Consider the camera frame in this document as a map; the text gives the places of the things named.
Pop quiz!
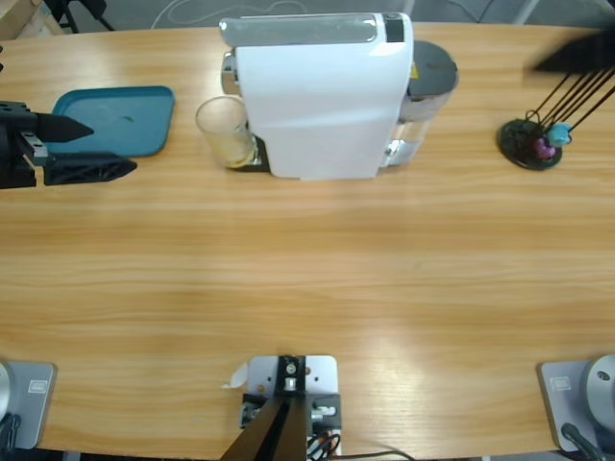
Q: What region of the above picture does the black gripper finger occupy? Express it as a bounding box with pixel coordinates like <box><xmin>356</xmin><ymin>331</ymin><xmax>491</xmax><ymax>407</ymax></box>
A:
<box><xmin>526</xmin><ymin>26</ymin><xmax>615</xmax><ymax>77</ymax></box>

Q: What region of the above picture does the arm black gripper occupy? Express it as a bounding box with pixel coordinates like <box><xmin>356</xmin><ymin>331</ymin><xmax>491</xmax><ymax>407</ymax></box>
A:
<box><xmin>0</xmin><ymin>100</ymin><xmax>138</xmax><ymax>189</ymax></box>

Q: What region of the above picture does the clear glass cup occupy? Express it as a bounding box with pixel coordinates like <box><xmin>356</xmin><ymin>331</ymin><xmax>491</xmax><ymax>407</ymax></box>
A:
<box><xmin>194</xmin><ymin>94</ymin><xmax>259</xmax><ymax>170</ymax></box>

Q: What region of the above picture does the grey coffee machine lever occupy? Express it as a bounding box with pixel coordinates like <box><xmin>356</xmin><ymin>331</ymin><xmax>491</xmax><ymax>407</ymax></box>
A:
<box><xmin>219</xmin><ymin>12</ymin><xmax>381</xmax><ymax>48</ymax></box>

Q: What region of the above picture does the light blue coffee capsule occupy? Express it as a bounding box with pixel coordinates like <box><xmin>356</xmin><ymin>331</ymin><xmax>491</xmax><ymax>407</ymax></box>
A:
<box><xmin>547</xmin><ymin>122</ymin><xmax>573</xmax><ymax>148</ymax></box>

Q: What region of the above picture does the white capsule coffee machine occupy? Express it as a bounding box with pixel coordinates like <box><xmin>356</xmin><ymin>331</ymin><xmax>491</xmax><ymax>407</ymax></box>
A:
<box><xmin>218</xmin><ymin>12</ymin><xmax>460</xmax><ymax>183</ymax></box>

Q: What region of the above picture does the teal plastic tray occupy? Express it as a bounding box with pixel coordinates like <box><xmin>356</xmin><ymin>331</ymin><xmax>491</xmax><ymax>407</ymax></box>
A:
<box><xmin>47</xmin><ymin>85</ymin><xmax>177</xmax><ymax>159</ymax></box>

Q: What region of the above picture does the black capsule holder with rods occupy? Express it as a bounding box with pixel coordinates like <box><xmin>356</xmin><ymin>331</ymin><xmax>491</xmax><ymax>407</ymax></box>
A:
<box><xmin>497</xmin><ymin>66</ymin><xmax>615</xmax><ymax>172</ymax></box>

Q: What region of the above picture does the light wooden crate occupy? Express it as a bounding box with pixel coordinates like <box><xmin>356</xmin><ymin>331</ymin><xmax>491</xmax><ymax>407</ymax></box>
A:
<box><xmin>0</xmin><ymin>0</ymin><xmax>63</xmax><ymax>42</ymax></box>

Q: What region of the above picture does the clear water tank grey lid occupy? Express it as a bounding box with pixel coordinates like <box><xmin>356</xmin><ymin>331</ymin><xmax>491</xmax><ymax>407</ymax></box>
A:
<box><xmin>383</xmin><ymin>40</ymin><xmax>460</xmax><ymax>169</ymax></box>

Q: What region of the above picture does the silver drip tray grid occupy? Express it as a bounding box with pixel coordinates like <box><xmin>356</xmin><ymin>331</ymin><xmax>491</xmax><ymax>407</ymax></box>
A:
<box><xmin>225</xmin><ymin>135</ymin><xmax>270</xmax><ymax>173</ymax></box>

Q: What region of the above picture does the white paper tab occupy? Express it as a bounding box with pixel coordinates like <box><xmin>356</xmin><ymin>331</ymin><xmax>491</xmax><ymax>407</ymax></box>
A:
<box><xmin>220</xmin><ymin>363</ymin><xmax>250</xmax><ymax>390</ymax></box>

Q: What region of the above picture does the black chair frame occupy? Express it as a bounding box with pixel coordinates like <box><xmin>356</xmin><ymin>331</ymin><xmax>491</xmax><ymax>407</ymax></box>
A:
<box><xmin>45</xmin><ymin>0</ymin><xmax>116</xmax><ymax>34</ymax></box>

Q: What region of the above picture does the white floor cable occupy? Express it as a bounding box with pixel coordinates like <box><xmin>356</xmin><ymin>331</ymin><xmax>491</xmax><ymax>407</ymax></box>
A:
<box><xmin>152</xmin><ymin>0</ymin><xmax>308</xmax><ymax>28</ymax></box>

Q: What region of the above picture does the grey base plate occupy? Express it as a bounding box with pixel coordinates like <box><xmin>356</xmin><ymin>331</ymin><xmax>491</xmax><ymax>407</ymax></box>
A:
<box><xmin>0</xmin><ymin>360</ymin><xmax>58</xmax><ymax>450</ymax></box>
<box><xmin>536</xmin><ymin>359</ymin><xmax>615</xmax><ymax>452</ymax></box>

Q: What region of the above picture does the black base cable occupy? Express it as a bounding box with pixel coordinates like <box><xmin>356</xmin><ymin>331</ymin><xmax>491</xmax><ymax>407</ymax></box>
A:
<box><xmin>0</xmin><ymin>413</ymin><xmax>23</xmax><ymax>455</ymax></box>
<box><xmin>560</xmin><ymin>422</ymin><xmax>604</xmax><ymax>461</ymax></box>

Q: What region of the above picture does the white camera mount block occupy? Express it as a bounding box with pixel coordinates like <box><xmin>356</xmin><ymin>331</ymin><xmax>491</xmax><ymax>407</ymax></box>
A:
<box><xmin>239</xmin><ymin>353</ymin><xmax>343</xmax><ymax>461</ymax></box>

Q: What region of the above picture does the dark camera post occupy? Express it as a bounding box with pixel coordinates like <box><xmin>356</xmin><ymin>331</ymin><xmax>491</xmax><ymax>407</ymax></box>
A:
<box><xmin>223</xmin><ymin>354</ymin><xmax>308</xmax><ymax>461</ymax></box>

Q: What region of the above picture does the thin black cable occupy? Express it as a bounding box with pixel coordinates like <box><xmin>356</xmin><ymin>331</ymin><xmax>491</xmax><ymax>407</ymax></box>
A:
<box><xmin>341</xmin><ymin>449</ymin><xmax>417</xmax><ymax>461</ymax></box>

